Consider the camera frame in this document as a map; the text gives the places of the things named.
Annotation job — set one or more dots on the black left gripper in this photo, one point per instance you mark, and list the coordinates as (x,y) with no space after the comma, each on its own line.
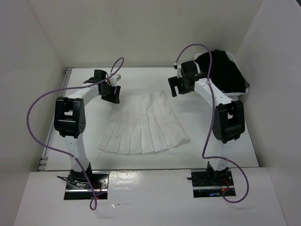
(114,98)

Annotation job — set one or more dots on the white plastic tray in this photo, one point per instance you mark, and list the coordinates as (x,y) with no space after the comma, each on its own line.
(237,94)

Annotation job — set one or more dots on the black folded skirt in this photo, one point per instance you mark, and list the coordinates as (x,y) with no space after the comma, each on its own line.
(223,70)

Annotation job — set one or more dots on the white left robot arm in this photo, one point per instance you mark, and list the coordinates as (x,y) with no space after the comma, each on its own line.
(70,119)

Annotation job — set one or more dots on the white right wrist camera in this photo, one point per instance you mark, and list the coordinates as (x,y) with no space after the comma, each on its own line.
(178,69)

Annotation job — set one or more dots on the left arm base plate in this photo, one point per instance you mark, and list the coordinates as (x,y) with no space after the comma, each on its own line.
(81,190)

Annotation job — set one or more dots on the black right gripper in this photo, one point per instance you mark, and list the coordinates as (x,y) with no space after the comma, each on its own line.
(174,81)

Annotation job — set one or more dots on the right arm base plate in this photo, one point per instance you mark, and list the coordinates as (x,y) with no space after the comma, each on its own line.
(203,186)

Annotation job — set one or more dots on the white skirt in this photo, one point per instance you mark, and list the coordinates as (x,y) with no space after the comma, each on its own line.
(142,123)

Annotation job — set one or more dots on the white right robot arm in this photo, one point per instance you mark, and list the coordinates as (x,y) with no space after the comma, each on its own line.
(227,122)

